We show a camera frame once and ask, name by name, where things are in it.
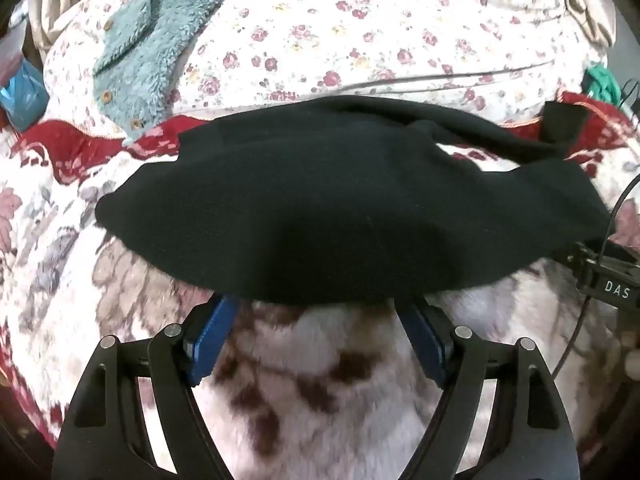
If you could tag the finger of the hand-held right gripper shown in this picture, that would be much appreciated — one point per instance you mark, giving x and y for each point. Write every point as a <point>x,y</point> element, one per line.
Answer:
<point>577,259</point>

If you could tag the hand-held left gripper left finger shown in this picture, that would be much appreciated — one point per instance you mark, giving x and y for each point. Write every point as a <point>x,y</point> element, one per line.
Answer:
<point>216,332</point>

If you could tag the beige cloth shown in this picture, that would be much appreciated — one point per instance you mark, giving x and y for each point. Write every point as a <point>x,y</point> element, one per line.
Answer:
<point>590,5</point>

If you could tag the teal fleece jacket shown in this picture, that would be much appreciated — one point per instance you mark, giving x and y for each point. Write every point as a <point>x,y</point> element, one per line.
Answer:
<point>145,55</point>

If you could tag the white floral quilt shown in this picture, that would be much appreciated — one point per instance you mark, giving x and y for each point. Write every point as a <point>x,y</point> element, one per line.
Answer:
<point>350,25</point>

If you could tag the red and white floral blanket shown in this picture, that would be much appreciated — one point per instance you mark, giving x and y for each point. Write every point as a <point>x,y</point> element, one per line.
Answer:
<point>60,240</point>

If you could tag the beige curtain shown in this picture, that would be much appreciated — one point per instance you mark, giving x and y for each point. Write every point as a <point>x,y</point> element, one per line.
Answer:
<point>50,10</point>

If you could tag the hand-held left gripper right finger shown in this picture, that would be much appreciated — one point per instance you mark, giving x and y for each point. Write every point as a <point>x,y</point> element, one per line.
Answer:
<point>424,341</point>

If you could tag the green cloth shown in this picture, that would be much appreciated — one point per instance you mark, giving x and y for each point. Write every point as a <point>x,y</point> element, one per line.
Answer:
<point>602,85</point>

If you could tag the black pants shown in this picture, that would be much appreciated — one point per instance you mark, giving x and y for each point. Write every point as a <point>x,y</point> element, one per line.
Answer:
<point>325,200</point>

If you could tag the blue plastic bag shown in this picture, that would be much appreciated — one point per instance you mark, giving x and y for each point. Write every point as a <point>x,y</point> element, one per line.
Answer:
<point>22,95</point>

